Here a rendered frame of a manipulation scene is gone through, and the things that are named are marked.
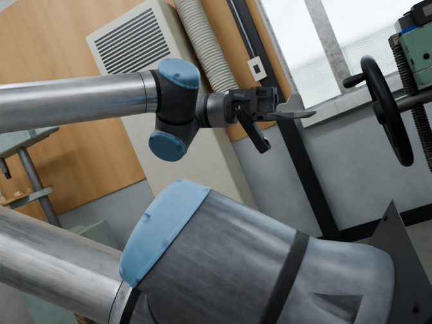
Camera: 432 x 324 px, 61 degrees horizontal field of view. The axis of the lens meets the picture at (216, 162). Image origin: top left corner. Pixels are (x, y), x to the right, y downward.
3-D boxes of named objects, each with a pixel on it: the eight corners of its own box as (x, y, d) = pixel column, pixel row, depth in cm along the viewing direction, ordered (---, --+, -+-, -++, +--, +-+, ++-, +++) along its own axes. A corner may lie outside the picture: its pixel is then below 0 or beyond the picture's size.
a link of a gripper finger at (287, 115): (292, 112, 83) (255, 114, 86) (292, 119, 83) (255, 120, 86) (296, 111, 87) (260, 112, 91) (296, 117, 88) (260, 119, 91)
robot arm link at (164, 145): (146, 121, 80) (167, 94, 89) (144, 159, 87) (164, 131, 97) (186, 134, 79) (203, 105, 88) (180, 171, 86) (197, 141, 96)
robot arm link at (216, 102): (207, 129, 91) (220, 125, 100) (226, 128, 89) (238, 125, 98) (206, 93, 89) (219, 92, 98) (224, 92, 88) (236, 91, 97)
